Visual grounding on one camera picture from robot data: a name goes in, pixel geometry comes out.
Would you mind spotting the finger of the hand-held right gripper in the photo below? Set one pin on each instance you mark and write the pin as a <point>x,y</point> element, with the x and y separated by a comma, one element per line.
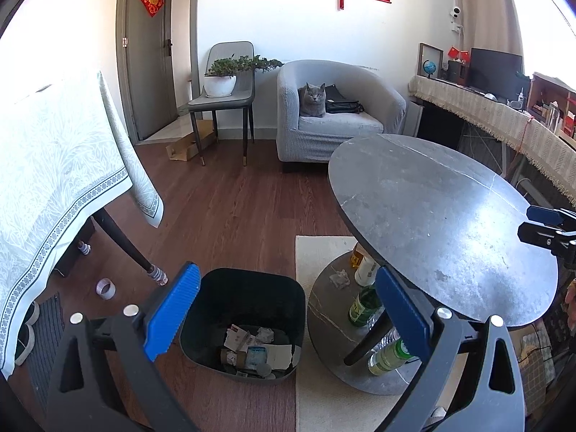
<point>542,214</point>
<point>544,234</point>

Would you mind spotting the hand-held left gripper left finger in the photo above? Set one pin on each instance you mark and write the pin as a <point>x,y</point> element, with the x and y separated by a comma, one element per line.
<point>173,310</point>

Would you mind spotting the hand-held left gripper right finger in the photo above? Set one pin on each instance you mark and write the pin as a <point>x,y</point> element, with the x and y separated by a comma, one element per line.
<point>400,310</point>

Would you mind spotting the white paper envelope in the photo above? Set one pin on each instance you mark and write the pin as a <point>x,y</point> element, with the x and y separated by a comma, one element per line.
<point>238,337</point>

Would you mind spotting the white paper ball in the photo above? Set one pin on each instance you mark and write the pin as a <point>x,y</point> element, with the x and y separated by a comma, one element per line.
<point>265,335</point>
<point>230,357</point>

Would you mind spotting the black trash bin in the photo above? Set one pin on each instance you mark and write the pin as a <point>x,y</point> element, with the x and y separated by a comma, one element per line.
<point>252,297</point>

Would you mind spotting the white blue plastic package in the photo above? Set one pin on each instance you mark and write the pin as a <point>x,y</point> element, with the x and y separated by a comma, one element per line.
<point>257,356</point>

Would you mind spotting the white round lid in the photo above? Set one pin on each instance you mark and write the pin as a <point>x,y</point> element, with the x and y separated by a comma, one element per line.
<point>264,370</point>

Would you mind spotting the person's right hand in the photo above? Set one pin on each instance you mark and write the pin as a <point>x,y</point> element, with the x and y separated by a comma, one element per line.
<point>571,301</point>

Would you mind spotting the green glass bottle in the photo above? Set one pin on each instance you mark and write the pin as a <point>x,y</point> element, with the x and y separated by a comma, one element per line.
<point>363,308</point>

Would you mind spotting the clear bottle with green label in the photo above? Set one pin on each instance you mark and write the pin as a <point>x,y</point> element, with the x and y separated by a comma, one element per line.
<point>389,360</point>

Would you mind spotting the white plastic bottle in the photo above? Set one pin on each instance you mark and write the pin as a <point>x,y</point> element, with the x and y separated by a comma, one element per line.
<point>366,272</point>

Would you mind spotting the small crumpled grey paper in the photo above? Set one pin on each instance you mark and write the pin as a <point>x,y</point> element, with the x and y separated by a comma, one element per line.
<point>340,279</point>

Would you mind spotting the amber bottle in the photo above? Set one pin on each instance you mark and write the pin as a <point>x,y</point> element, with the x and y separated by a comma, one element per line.
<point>357,256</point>

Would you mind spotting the clear tape roll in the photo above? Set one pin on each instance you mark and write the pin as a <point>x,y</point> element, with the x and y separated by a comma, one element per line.
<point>105,289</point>

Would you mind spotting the dark dining table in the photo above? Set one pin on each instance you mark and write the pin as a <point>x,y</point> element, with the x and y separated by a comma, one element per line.
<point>126,243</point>

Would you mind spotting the round grey marble table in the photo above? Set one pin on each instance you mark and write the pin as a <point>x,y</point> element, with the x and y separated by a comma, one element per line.
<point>427,207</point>

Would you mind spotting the desk with beige lace cloth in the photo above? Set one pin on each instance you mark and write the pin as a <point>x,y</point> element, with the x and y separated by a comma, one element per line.
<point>495,117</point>

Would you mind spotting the wooden shelf with items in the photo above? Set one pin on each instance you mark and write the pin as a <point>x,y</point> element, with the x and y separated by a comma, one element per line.
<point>551,103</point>

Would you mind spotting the cream rug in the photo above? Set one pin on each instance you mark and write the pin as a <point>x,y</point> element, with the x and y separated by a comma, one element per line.
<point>324,405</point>

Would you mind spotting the dark striped floor mat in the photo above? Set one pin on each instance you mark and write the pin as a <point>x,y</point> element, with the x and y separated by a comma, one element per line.
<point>45,351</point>

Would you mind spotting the black monitor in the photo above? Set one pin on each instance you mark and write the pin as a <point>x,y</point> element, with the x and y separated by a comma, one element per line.
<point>495,69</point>

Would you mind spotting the cardboard box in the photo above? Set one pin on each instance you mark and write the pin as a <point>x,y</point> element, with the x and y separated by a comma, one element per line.
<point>184,146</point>

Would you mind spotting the dark brown speaker box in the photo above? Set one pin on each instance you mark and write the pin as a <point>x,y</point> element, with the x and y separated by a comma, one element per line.
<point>456,72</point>

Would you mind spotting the grey armchair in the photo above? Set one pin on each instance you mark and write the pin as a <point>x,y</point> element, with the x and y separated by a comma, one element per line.
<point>351,139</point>

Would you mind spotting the small red flags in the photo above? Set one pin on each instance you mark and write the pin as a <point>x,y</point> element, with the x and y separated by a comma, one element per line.
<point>459,53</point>

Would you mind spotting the white patterned tablecloth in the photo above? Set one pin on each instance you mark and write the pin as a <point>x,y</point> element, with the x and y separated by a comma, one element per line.
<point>58,166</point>

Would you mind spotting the small blue globe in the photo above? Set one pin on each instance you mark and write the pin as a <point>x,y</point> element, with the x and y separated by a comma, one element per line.
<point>429,67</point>

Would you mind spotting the grey dining chair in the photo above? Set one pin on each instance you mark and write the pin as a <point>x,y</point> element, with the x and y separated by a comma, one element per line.
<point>220,104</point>

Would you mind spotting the beige curtain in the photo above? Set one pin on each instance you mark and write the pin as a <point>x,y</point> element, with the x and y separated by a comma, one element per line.
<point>486,9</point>

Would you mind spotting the black handbag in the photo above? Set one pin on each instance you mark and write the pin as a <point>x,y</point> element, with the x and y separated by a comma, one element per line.
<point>342,103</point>

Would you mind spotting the grey cat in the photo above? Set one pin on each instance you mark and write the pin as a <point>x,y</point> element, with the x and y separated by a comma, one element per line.
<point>312,101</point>

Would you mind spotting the potted green plant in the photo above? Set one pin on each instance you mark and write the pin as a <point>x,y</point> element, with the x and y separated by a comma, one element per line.
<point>219,85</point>

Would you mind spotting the grey door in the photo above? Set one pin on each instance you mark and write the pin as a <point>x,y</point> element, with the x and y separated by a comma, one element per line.
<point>148,63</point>

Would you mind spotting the red diamond door decoration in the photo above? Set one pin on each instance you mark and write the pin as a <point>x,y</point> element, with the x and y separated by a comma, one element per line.
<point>151,1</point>

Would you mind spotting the wooden picture frame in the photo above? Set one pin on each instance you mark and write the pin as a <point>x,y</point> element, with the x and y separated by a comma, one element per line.
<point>427,51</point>

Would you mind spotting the white security camera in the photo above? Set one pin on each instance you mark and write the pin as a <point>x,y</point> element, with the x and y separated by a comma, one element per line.
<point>456,13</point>

